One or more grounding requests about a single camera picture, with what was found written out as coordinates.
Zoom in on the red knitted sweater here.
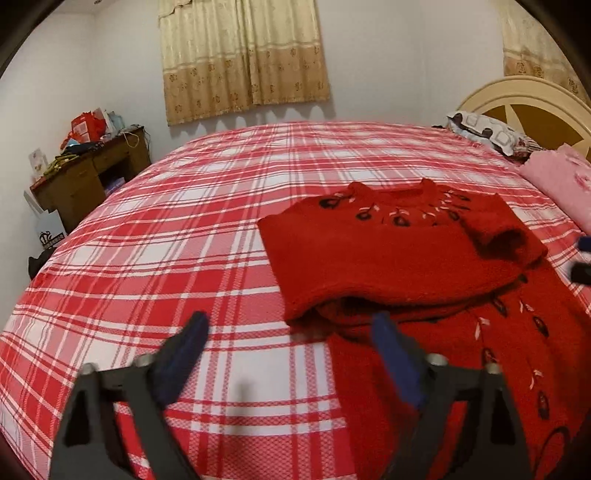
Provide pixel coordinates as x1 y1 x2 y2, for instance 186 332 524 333
259 179 590 479

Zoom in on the pink floral folded blanket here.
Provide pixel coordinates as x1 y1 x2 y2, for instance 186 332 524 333
518 144 591 235

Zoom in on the cream wooden bed headboard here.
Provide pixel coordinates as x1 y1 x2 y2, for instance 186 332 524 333
459 76 591 160

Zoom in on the white patterned pillow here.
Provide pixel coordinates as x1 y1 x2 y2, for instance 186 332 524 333
446 110 543 161

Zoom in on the black bag on floor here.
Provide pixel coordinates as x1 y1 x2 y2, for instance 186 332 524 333
27 247 56 280

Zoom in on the white paper bag on floor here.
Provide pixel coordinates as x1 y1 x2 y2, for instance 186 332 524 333
23 190 67 250

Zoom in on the beige curtain by headboard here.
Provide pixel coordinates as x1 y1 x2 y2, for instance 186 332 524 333
494 0 590 105

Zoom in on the red white plaid bedsheet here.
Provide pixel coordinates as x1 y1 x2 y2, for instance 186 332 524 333
1 122 590 479

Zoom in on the brown wooden desk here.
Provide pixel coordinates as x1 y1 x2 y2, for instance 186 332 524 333
30 126 151 233

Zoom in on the red gift bag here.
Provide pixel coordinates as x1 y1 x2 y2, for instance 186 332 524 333
60 108 107 150

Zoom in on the beige patterned window curtain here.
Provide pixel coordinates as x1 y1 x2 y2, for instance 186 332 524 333
158 1 331 126

